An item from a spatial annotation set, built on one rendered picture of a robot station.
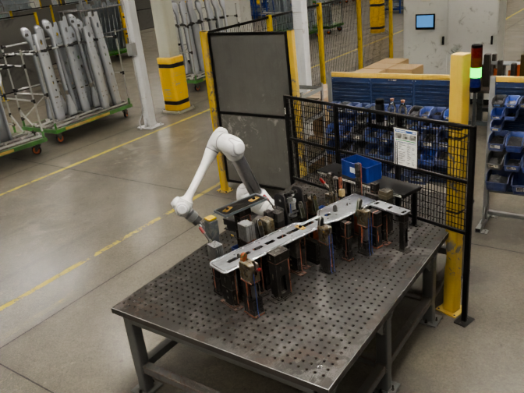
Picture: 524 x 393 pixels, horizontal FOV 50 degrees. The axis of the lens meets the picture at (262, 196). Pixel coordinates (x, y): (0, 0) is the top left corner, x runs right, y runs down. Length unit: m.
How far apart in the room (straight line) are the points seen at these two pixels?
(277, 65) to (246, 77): 0.47
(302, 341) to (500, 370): 1.55
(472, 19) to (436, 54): 0.83
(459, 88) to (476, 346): 1.83
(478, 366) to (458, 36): 7.12
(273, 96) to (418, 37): 4.81
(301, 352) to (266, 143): 3.79
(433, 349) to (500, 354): 0.44
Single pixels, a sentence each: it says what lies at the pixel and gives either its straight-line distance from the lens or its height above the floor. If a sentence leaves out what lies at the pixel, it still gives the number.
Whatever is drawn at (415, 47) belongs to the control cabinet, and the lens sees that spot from 10.72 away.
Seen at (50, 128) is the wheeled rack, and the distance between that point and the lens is 10.89.
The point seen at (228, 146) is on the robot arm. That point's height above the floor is 1.53.
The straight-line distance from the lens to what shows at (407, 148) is 4.34.
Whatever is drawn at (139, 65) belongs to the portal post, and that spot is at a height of 1.17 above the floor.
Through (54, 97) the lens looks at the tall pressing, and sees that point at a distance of 11.17.
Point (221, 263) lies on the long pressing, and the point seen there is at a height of 1.00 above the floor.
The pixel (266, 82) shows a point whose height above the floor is 1.44.
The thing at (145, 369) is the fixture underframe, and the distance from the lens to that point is 4.09.
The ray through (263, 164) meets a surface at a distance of 6.74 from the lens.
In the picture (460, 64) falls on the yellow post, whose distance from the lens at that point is 3.98.
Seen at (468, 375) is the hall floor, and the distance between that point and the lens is 4.20.
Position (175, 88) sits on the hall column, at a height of 0.51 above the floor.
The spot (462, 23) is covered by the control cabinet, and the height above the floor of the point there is 1.38.
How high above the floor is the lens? 2.70
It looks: 23 degrees down
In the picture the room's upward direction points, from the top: 6 degrees counter-clockwise
